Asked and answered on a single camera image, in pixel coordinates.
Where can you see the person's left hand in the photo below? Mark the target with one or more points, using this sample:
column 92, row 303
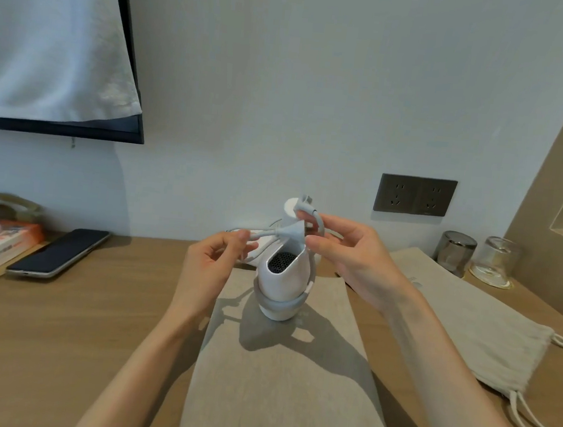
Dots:
column 201, row 277

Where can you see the person's right hand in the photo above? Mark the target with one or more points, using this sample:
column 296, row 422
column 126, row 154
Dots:
column 366, row 264

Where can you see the person's left forearm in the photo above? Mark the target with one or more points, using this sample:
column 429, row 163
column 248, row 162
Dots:
column 141, row 381

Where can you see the person's right forearm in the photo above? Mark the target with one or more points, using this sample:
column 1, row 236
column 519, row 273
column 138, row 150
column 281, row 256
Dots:
column 453, row 386

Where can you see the grey smoked glass cup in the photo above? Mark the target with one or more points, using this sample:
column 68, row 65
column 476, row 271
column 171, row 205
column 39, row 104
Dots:
column 455, row 255

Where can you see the round gold-rimmed coaster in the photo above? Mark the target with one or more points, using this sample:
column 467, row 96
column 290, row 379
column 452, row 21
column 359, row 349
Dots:
column 488, row 283

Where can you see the clear glass cup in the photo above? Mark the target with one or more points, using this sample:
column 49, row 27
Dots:
column 495, row 259

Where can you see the black smartphone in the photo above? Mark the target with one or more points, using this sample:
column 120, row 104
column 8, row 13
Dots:
column 57, row 251

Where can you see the black television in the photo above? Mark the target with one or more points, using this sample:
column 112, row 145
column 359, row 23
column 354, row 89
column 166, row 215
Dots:
column 120, row 133

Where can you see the round beige dish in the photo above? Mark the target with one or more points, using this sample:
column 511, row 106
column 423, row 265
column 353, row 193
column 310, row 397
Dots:
column 7, row 202

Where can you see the white cloth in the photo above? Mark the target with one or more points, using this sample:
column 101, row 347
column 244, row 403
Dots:
column 55, row 35

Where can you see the dark grey wall socket panel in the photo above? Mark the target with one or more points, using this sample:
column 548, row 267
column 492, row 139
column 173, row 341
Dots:
column 415, row 195

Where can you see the wooden niche frame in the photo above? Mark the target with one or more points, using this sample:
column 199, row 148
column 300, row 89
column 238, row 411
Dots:
column 529, row 274

